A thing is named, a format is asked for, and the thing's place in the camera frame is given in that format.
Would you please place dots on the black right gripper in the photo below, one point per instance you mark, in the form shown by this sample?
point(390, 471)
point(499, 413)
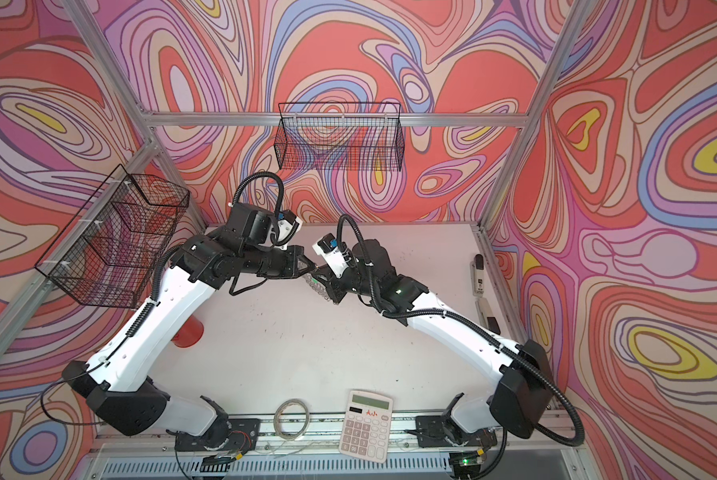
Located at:
point(334, 285)

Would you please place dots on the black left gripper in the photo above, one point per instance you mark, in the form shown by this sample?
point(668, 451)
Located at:
point(295, 251)

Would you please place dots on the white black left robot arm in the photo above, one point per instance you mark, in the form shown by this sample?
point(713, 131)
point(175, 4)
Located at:
point(116, 383)

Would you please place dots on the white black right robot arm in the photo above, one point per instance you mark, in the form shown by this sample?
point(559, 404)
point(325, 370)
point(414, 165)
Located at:
point(520, 396)

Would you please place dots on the white black remote control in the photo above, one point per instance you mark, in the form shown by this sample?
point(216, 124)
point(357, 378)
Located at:
point(478, 275)

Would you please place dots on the red pencil cup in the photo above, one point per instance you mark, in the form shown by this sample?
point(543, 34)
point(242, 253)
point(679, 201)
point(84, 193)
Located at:
point(189, 334)

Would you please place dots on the clear tape roll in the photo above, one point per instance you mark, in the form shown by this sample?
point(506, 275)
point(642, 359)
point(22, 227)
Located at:
point(291, 420)

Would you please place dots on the white desk calculator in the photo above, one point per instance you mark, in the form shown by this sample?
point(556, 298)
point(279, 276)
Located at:
point(366, 427)

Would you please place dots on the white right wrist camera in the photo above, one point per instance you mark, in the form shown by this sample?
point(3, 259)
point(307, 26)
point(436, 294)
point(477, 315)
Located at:
point(330, 250)

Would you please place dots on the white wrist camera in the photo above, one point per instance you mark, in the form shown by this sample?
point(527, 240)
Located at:
point(330, 250)
point(287, 225)

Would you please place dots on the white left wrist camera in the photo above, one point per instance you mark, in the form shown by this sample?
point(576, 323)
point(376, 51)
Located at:
point(287, 225)

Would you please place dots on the black wire basket back wall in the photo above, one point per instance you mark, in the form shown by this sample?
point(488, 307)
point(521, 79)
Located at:
point(340, 136)

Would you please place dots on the black wire basket wall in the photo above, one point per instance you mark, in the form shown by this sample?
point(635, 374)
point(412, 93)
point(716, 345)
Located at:
point(105, 256)
point(340, 136)

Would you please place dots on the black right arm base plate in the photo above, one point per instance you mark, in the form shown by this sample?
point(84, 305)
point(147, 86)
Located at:
point(441, 431)

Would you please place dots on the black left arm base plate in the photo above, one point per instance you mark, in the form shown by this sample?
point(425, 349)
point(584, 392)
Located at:
point(230, 435)

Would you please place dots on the black wire basket left wall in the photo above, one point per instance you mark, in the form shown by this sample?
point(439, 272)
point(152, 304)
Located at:
point(105, 256)

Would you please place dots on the aluminium front rail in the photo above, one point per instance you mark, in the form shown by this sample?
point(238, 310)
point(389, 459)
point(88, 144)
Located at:
point(316, 456)

